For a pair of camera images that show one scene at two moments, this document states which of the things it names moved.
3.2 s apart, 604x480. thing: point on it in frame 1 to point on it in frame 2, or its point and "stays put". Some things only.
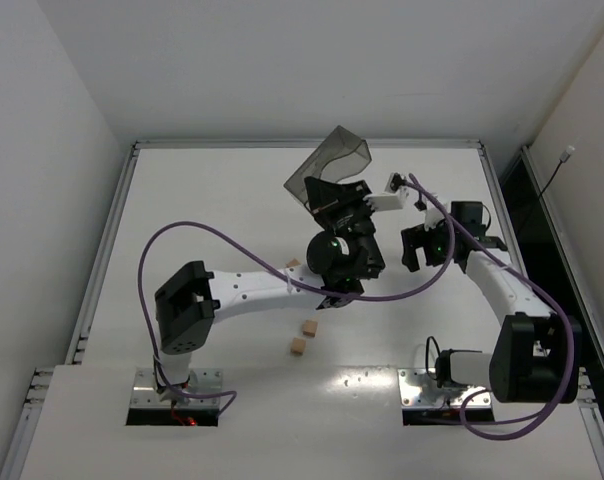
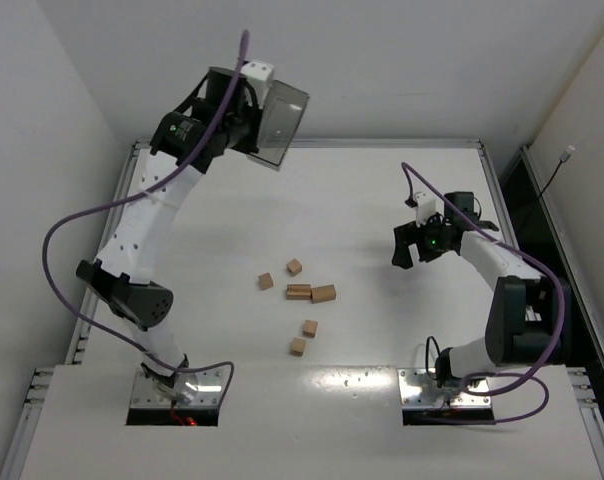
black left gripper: (338, 203) to (252, 134)
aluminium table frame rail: (300, 143) stays put
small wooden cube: (309, 328) stays put
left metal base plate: (203, 381) stays put
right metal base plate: (418, 389) stays put
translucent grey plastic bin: (341, 153) to (283, 108)
